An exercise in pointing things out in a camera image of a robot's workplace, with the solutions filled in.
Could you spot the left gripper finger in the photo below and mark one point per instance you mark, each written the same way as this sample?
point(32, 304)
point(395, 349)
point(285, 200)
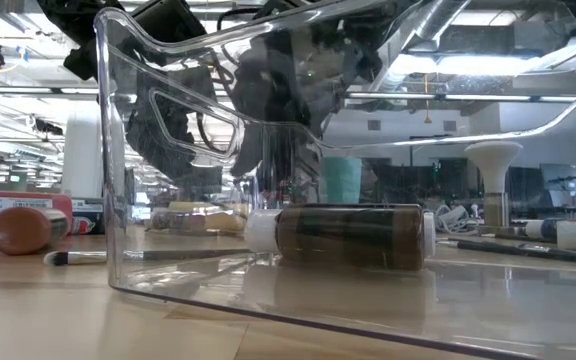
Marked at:
point(168, 120)

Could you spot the clear plastic bin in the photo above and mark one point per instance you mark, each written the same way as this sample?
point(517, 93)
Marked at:
point(193, 295)

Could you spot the thin black paintbrush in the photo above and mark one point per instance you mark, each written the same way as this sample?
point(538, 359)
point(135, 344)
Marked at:
point(493, 248)

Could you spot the white pillar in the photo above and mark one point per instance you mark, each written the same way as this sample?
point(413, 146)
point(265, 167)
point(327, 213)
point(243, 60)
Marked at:
point(80, 160)

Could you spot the dark brown paint bottle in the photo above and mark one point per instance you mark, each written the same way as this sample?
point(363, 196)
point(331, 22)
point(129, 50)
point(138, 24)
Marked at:
point(348, 240)

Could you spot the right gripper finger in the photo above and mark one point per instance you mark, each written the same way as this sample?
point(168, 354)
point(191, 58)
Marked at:
point(257, 150)
point(300, 150)

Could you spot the black paintbrush silver ferrule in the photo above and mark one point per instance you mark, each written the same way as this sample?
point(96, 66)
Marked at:
point(63, 258)

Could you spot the small blue paint bottle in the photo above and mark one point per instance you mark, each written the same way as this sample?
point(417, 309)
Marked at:
point(550, 230)

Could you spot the reddish brown paint bottle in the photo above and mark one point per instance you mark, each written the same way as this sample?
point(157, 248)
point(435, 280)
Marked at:
point(178, 220)

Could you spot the teal plastic cup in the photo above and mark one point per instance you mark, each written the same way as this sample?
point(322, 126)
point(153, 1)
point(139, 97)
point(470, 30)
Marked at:
point(343, 180)

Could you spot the black square panel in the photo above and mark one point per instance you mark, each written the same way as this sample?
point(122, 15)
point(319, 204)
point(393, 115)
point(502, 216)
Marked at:
point(210, 187)

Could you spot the large yellow paint bottle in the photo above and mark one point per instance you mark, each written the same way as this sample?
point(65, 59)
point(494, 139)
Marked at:
point(228, 220)

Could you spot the white mushroom-shaped stand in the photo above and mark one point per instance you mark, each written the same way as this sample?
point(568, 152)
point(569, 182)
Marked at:
point(493, 155)

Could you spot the long ceiling light rail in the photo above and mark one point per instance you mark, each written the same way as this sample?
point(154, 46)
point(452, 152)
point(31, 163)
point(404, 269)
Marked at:
point(493, 98)

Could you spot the orange paint bottle black label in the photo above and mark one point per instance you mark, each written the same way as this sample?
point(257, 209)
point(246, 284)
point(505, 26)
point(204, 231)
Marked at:
point(23, 231)

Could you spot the smooth silver ventilation duct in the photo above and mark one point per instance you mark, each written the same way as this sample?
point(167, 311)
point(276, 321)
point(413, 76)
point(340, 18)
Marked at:
point(438, 20)

